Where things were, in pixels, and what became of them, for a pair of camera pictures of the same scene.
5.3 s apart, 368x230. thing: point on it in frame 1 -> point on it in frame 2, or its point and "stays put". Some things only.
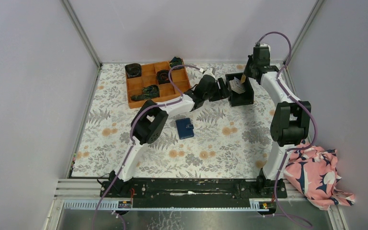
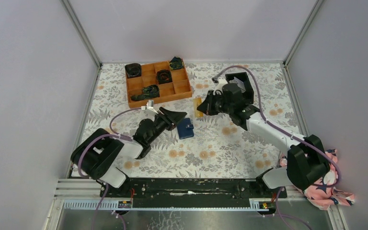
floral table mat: [221, 128] stays put
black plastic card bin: [246, 97] stays put
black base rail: [199, 193] stays put
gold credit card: [243, 78] -> [197, 101]
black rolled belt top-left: [133, 70] stays put
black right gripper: [246, 73] -> [206, 107]
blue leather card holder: [185, 129] stays put
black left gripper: [220, 93] -> [170, 118]
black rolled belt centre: [162, 76] stays put
